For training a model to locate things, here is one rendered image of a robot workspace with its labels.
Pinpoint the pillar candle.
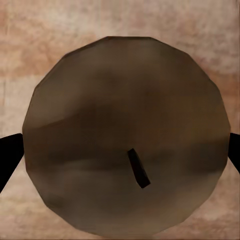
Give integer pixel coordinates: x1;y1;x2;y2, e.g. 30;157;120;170
22;36;231;240

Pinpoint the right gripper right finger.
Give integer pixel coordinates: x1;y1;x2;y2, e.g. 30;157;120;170
228;133;240;173

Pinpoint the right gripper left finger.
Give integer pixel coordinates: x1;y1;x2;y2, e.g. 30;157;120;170
0;133;25;193

